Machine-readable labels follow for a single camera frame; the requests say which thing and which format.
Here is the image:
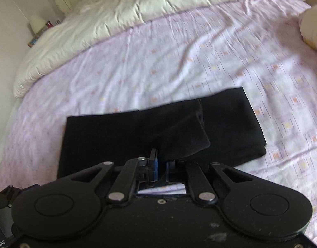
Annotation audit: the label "bed with patterned sheet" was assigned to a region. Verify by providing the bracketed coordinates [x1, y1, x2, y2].
[0, 0, 317, 241]

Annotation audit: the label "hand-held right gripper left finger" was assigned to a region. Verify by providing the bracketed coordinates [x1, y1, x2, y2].
[71, 148, 159, 204]

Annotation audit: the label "cream pillow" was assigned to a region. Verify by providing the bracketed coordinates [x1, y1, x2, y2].
[298, 4, 317, 51]

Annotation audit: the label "wooden nightstand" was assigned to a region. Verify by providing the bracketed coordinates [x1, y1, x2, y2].
[27, 18, 64, 48]

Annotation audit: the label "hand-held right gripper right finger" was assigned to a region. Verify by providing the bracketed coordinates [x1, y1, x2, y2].
[166, 159, 254, 204]

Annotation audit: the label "white duvet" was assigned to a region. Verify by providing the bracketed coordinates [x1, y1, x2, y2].
[13, 0, 309, 99]

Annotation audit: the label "black pants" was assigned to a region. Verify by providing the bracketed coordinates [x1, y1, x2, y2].
[56, 86, 267, 181]

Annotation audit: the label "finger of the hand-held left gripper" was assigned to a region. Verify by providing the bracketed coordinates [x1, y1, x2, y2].
[0, 184, 41, 209]

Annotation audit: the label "white table lamp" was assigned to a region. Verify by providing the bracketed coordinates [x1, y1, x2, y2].
[29, 14, 44, 36]

